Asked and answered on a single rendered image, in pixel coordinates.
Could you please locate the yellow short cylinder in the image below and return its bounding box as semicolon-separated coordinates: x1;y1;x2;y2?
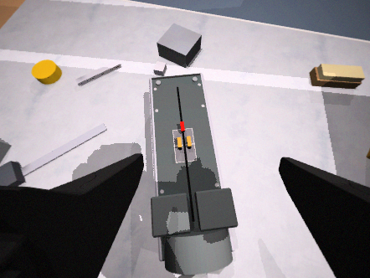
31;59;62;85

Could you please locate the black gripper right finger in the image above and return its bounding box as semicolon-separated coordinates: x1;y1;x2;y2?
279;157;370;278

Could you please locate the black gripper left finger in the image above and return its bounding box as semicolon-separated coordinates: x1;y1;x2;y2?
0;153;144;278

